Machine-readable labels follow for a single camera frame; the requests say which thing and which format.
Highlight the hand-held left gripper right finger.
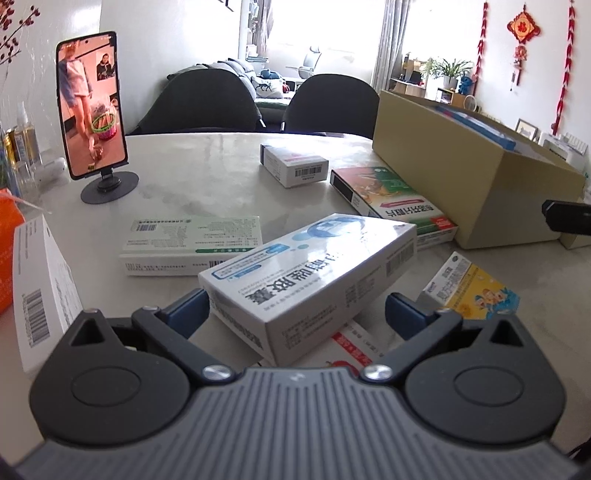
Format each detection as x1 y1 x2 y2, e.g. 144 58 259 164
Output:
362 292 536 385

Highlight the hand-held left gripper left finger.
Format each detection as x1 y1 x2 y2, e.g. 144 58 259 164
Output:
55 288 232 385

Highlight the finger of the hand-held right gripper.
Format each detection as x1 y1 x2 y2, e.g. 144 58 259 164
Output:
541 198 591 234

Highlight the white green medicine box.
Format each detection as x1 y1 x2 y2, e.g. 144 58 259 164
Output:
119 216 265 278

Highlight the brown cardboard box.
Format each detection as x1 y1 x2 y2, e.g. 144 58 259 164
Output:
372 90 587 250

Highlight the white light-blue capsule box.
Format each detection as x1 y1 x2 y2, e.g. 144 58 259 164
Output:
198 213 419 368

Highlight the green orange medicine box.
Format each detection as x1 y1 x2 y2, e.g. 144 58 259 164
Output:
330 166 459 253

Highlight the blue medicine box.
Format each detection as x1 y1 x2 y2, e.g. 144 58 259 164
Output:
434 104 517 151

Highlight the large white medicine box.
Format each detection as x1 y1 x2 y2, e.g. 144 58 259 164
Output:
13 216 85 376

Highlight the small white navy medicine box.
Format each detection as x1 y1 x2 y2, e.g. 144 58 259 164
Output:
259 143 330 189

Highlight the white marble desktop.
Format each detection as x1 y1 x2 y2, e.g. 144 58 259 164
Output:
0 131 591 462

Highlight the white red bear medicine box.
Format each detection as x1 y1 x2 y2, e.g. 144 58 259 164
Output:
259 318 400 376

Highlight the white printer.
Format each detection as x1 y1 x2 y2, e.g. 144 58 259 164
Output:
538 131 590 163

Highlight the yellow cartoon medicine box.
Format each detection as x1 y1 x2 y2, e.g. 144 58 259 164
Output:
418 251 521 320

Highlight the small framed cartoon picture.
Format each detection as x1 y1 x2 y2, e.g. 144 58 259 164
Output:
515 119 542 142

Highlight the black round phone stand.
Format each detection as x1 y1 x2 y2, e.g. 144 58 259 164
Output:
81 166 139 205

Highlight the wooden shelf cabinet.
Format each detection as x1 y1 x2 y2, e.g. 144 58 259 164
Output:
434 88 479 112

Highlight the potted green plant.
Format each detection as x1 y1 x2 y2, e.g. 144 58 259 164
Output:
420 58 474 90

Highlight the red Chinese knot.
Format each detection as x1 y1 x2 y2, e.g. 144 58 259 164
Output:
507 2 541 86

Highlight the white plastic gadget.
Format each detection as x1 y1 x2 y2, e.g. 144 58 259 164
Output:
37 157 71 184

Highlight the small wooden desk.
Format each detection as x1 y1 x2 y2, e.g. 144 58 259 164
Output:
390 76 428 99

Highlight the black chair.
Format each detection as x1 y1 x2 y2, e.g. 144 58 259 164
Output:
281 74 377 138
124 69 266 136

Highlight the black smartphone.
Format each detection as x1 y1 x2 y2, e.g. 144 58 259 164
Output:
55 31 129 182

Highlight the yellow liquid bottle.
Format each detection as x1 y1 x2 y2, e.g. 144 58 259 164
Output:
0 129 20 195

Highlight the grey curtain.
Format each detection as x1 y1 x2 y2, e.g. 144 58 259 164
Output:
372 0 416 93

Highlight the grey sofa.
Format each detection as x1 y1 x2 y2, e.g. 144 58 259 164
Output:
164 58 296 123

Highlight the white office chair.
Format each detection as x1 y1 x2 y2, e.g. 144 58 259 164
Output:
284 46 324 86

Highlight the large window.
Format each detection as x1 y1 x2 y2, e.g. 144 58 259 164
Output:
268 0 384 61

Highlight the red firecracker string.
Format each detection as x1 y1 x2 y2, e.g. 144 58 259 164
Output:
478 2 491 80
556 0 579 126

